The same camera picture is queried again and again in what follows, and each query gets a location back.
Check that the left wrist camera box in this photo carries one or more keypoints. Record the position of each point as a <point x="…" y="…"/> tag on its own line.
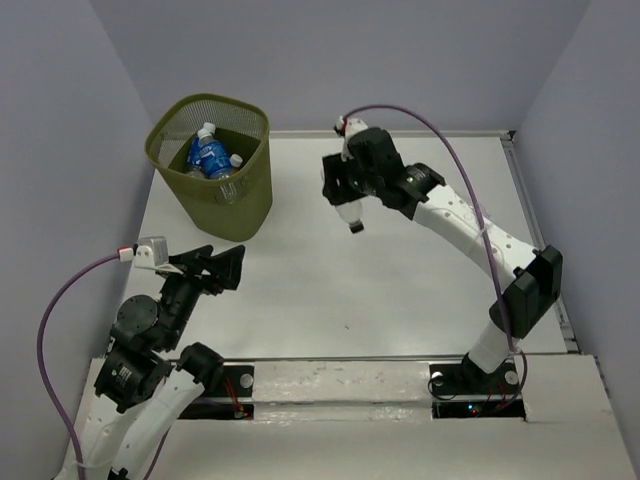
<point x="151" y="253"/>

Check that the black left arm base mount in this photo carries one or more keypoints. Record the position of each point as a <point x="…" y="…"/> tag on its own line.
<point x="225" y="395"/>

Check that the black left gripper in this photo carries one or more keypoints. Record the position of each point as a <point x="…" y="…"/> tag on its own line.
<point x="226" y="266"/>

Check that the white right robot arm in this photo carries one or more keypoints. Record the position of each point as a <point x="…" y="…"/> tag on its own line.
<point x="527" y="279"/>

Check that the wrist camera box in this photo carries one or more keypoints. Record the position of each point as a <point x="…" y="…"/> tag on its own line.
<point x="151" y="253"/>
<point x="346" y="127"/>

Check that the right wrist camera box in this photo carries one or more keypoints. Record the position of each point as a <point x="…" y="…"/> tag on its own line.
<point x="346" y="127"/>

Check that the green mesh waste bin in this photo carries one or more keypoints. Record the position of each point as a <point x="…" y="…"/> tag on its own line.
<point x="233" y="208"/>

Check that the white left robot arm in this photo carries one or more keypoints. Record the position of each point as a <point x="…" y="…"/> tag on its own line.
<point x="138" y="393"/>

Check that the black label black cap bottle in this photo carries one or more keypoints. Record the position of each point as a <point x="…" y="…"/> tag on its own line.
<point x="351" y="213"/>

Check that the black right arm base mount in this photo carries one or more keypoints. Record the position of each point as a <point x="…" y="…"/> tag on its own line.
<point x="490" y="396"/>

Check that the blue label bottle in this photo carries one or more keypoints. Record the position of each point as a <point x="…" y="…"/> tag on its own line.
<point x="212" y="167"/>
<point x="205" y="144"/>

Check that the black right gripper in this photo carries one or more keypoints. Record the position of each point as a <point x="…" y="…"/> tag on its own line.
<point x="338" y="166"/>

